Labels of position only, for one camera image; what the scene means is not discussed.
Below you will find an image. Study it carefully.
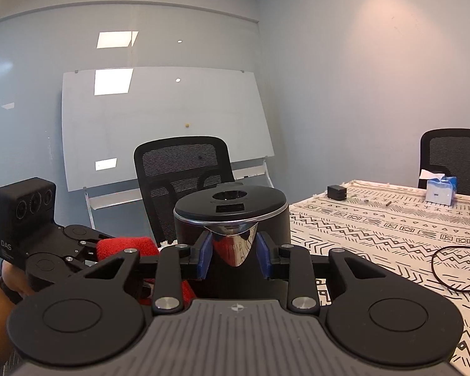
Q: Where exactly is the person's left hand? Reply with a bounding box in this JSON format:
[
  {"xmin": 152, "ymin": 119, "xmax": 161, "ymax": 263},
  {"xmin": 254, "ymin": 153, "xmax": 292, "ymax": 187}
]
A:
[{"xmin": 0, "ymin": 261, "xmax": 35, "ymax": 305}]

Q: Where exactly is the red microfibre cloth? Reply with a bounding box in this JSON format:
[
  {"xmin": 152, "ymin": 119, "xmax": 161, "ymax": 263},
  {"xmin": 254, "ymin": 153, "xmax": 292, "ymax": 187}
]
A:
[{"xmin": 96, "ymin": 235, "xmax": 198, "ymax": 306}]

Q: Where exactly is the black camera box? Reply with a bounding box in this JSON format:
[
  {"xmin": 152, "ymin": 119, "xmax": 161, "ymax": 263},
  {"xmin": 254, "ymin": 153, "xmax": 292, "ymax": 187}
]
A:
[{"xmin": 0, "ymin": 177, "xmax": 57, "ymax": 267}]

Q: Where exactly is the small black box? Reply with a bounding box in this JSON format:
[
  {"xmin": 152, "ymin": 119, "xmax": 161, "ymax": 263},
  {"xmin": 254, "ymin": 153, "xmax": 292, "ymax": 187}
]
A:
[{"xmin": 327, "ymin": 185, "xmax": 347, "ymax": 201}]

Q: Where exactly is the black mesh chair left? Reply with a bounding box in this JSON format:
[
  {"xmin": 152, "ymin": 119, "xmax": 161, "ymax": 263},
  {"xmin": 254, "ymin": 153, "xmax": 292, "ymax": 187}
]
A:
[{"xmin": 134, "ymin": 136, "xmax": 234, "ymax": 246}]

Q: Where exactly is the blue tissue box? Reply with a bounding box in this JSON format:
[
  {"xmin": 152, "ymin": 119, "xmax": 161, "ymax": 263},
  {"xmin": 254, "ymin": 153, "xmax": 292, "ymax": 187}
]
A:
[{"xmin": 419, "ymin": 169, "xmax": 458, "ymax": 206}]

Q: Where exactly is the black mesh chair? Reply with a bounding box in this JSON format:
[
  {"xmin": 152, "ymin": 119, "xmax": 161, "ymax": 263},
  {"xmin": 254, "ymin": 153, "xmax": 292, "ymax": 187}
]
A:
[
  {"xmin": 419, "ymin": 128, "xmax": 470, "ymax": 195},
  {"xmin": 134, "ymin": 136, "xmax": 234, "ymax": 246}
]

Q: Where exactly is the black electric kettle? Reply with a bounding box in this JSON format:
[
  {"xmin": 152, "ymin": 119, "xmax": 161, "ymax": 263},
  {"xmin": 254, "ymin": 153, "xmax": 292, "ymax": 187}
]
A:
[{"xmin": 174, "ymin": 182, "xmax": 291, "ymax": 303}]

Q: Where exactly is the black mesh chair middle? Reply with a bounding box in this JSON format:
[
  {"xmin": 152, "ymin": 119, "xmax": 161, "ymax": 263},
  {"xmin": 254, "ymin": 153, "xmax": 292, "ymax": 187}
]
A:
[{"xmin": 419, "ymin": 128, "xmax": 470, "ymax": 195}]

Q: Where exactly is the white whiteboard on stand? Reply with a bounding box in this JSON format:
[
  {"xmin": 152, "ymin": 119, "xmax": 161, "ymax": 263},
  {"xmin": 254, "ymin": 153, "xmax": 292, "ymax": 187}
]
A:
[{"xmin": 57, "ymin": 66, "xmax": 275, "ymax": 223}]

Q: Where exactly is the black cable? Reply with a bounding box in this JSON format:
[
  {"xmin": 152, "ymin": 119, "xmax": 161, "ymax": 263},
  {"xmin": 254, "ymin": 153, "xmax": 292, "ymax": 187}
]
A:
[{"xmin": 431, "ymin": 245, "xmax": 470, "ymax": 293}]

